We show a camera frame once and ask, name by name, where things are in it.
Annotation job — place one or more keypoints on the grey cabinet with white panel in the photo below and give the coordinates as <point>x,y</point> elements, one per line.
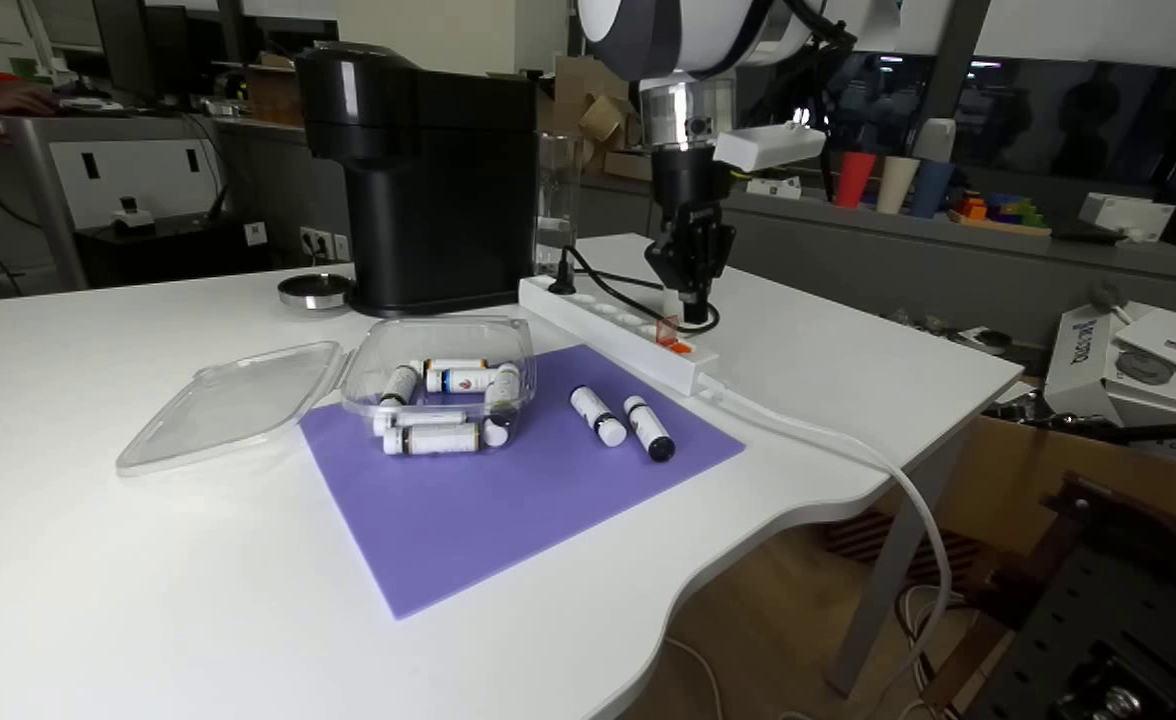
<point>111,187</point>

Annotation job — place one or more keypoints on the clear plastic container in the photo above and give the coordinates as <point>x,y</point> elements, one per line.
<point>410,341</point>

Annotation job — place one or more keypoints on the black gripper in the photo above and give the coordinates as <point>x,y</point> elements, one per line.
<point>690,214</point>

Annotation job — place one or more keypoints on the clear water tank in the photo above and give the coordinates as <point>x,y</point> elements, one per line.
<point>556,202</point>

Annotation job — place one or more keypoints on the blue cup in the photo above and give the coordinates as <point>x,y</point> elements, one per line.
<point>931,188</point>

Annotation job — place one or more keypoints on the white printed cardboard box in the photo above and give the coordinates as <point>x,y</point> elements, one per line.
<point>1131,357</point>

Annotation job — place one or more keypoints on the purple mat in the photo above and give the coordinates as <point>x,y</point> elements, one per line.
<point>509,485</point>

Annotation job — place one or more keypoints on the beige cup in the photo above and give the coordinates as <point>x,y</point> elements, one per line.
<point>899,187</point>

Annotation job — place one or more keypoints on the black coffee machine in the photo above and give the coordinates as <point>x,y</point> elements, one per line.
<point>440,187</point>

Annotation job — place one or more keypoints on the orange small object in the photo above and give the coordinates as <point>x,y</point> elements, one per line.
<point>973,208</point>

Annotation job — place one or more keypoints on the red cup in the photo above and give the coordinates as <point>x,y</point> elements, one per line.
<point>852,181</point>

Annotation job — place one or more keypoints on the grey upturned cup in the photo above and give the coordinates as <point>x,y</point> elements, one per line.
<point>938,136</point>

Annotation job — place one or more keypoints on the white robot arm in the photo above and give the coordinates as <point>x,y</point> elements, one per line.
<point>673,43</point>

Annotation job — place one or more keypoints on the white power strip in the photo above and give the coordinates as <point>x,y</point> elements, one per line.
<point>610,325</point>

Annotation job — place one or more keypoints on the brown cardboard box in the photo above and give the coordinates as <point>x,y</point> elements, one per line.
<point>588,117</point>

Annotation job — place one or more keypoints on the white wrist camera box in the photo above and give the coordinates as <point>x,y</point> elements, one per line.
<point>770,146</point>

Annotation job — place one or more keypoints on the round black drip tray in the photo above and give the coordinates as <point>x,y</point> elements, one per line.
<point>314,289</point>

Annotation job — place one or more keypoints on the white cylinder with black cap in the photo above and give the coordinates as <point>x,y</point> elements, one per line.
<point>431,437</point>
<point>403,382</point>
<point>649,429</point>
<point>458,376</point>
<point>596,419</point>
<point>418,419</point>
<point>504,391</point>

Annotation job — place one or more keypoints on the clear plastic lid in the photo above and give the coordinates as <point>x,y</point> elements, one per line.
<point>228,401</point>

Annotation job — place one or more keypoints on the grey table leg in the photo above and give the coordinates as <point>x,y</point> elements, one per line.
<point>888,563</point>

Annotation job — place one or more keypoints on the small white box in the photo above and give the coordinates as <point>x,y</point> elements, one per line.
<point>1125,219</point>

